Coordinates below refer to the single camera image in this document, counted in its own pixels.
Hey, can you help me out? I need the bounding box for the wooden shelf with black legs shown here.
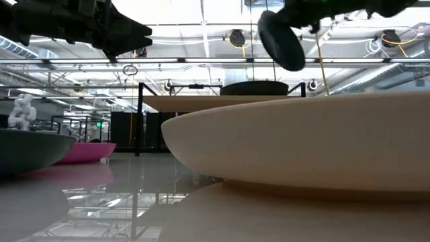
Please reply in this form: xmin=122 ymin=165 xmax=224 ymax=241
xmin=134 ymin=82 xmax=307 ymax=157

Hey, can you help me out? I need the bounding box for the black background cabinet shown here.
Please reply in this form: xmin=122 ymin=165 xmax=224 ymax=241
xmin=110 ymin=112 xmax=169 ymax=149

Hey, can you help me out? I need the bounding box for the silver ceiling duct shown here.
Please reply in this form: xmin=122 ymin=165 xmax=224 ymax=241
xmin=329 ymin=46 xmax=430 ymax=97

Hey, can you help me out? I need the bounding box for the yellow cable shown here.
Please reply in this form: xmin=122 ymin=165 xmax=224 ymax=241
xmin=314 ymin=32 xmax=331 ymax=97

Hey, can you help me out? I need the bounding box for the green plate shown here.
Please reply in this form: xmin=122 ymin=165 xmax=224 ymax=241
xmin=219 ymin=80 xmax=290 ymax=97

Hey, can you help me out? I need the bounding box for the black ceiling cable reel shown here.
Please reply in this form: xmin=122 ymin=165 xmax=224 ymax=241
xmin=229 ymin=29 xmax=247 ymax=48
xmin=382 ymin=29 xmax=400 ymax=48

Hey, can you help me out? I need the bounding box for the beige plate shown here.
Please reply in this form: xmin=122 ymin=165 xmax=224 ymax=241
xmin=161 ymin=91 xmax=430 ymax=193

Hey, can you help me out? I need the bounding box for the magenta plate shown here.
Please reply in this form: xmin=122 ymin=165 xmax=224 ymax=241
xmin=55 ymin=142 xmax=117 ymax=165

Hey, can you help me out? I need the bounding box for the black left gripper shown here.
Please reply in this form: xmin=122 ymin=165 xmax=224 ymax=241
xmin=56 ymin=0 xmax=154 ymax=63

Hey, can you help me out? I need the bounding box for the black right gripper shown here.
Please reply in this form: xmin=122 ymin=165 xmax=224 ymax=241
xmin=277 ymin=0 xmax=371 ymax=35

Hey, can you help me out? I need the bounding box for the dark teal plate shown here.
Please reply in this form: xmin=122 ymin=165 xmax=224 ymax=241
xmin=257 ymin=9 xmax=306 ymax=72
xmin=0 ymin=128 xmax=77 ymax=176

